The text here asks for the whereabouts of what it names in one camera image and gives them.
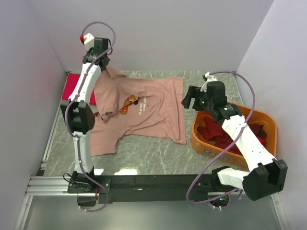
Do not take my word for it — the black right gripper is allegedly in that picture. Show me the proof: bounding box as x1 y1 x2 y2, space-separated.
180 86 213 112

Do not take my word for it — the pink t shirt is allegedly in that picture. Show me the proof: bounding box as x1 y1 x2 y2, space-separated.
90 65 186 156

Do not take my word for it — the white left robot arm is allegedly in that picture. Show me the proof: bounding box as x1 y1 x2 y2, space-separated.
60 34 110 194

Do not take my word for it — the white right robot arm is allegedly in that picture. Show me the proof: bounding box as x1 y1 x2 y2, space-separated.
182 81 288 201

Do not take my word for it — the dark red t shirt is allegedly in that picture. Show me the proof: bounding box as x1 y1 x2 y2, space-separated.
197 116 267 149

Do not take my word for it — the folded magenta t shirt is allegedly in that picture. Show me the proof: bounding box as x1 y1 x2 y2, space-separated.
61 72 96 105

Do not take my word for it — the orange plastic bin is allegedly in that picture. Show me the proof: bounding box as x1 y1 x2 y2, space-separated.
191 110 277 168

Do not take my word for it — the black base beam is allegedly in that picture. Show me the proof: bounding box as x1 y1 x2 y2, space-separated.
67 173 238 206

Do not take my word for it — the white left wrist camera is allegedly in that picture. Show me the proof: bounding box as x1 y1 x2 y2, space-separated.
80 33 94 51

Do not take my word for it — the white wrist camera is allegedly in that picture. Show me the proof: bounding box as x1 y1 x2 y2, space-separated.
200 72 217 92
80 33 94 51

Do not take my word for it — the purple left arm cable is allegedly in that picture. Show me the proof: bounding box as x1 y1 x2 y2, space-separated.
66 22 116 213

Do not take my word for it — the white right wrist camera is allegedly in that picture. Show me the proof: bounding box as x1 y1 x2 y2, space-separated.
200 72 217 92

